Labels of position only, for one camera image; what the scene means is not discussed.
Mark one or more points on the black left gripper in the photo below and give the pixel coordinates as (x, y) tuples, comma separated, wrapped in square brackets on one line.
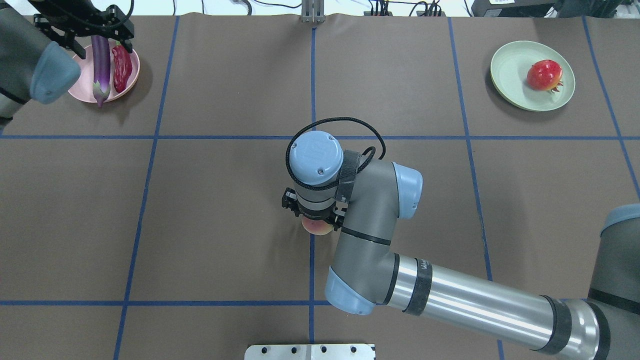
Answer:
[(75, 29)]

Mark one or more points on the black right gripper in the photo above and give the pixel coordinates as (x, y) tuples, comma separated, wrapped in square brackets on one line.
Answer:
[(314, 216)]

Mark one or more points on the yellow pink peach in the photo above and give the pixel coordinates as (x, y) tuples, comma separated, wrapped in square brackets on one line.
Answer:
[(317, 227)]

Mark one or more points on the purple eggplant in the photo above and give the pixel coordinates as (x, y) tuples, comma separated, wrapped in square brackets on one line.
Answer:
[(101, 51)]

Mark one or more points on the dark red pepper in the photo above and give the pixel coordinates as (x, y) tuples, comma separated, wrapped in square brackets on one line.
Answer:
[(123, 67)]

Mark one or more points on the red yellow pomegranate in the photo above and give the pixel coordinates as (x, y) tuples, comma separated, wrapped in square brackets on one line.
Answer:
[(545, 75)]

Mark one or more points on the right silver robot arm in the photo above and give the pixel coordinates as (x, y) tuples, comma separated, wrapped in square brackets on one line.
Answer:
[(363, 198)]

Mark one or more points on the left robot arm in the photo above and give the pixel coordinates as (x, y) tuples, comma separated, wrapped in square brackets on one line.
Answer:
[(35, 63)]

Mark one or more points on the pink plate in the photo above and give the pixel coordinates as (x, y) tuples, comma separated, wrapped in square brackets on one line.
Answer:
[(82, 90)]

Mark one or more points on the light green plate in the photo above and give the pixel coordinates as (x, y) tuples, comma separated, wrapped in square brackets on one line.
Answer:
[(509, 68)]

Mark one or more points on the metal base plate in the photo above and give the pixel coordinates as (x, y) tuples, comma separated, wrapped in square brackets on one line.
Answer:
[(327, 351)]

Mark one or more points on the aluminium frame post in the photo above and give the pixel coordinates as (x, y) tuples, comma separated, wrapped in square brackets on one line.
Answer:
[(313, 11)]

